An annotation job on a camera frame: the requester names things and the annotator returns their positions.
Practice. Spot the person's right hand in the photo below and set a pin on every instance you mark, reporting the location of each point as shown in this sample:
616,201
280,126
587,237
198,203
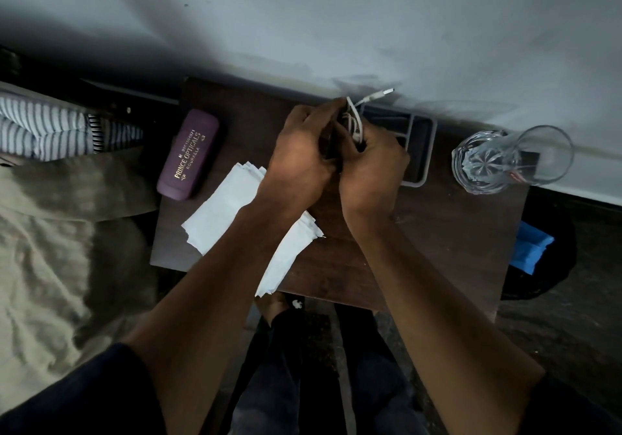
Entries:
374,177

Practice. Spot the person's left hand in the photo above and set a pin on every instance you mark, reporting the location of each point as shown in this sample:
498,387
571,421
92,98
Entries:
296,157

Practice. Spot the person's right fingers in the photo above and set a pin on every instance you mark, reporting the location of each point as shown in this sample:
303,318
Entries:
384,140

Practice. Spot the person's left fingers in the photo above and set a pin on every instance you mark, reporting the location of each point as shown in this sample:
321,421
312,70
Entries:
316,111

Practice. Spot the small black device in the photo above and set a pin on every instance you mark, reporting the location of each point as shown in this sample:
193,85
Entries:
332,150

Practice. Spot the person's left forearm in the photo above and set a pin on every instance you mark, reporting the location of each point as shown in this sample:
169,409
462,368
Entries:
218,294

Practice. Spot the person's right forearm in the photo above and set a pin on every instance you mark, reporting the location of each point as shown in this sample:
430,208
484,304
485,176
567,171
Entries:
432,318

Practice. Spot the grey organizer tray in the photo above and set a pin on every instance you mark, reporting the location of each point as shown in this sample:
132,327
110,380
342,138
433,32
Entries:
420,150

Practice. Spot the clear drinking glass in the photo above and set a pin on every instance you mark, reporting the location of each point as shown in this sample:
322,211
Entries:
486,162

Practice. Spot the purple glasses case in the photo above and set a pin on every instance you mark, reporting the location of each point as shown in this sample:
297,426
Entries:
189,155

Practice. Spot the white tissue paper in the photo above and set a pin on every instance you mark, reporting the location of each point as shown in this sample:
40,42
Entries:
221,206
286,255

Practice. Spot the blue cloth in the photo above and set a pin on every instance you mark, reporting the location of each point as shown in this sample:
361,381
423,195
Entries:
529,247

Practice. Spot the dark trousers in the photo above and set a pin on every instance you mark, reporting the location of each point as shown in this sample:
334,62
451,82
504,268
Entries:
277,376

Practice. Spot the striped pillow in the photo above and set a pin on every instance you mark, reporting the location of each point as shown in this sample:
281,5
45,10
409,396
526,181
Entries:
43,131

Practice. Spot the beige bedsheet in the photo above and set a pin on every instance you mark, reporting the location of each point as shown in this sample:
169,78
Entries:
58,264

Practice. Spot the dark navy shirt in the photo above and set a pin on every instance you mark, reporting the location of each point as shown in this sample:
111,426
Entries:
82,400

